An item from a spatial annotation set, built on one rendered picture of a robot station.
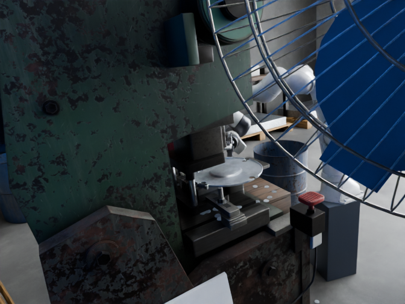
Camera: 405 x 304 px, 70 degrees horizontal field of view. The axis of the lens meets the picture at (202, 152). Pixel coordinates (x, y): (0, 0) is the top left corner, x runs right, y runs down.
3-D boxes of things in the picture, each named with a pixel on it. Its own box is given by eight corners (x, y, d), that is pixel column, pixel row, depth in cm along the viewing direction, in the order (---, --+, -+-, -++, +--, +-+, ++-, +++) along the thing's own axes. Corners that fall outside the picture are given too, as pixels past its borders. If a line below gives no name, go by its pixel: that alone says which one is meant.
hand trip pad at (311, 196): (311, 210, 98) (311, 189, 96) (326, 216, 93) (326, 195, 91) (296, 216, 95) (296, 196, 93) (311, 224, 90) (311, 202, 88)
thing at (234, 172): (231, 194, 95) (230, 192, 95) (173, 177, 115) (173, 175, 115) (276, 165, 114) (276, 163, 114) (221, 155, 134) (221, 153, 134)
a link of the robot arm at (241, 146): (222, 131, 159) (222, 133, 154) (245, 129, 157) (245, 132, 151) (223, 152, 163) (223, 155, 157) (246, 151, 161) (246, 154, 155)
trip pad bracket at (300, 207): (302, 246, 106) (301, 198, 100) (324, 260, 98) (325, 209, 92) (290, 253, 104) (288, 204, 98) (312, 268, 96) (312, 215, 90)
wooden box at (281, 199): (257, 216, 226) (254, 175, 215) (291, 240, 193) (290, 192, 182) (212, 233, 210) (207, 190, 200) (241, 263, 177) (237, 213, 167)
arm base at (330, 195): (346, 183, 164) (347, 160, 159) (372, 198, 146) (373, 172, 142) (310, 192, 160) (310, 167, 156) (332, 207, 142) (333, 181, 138)
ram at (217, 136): (212, 141, 118) (204, 65, 109) (234, 148, 105) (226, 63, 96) (173, 151, 110) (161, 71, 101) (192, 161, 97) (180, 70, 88)
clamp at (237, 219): (218, 204, 106) (215, 178, 102) (247, 223, 91) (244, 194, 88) (204, 209, 103) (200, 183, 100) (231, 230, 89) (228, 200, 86)
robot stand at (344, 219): (335, 254, 176) (337, 186, 162) (356, 274, 159) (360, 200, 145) (308, 260, 173) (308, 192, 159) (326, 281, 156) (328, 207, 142)
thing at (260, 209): (205, 183, 139) (204, 172, 137) (270, 222, 101) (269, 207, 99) (146, 204, 126) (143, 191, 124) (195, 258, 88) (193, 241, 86)
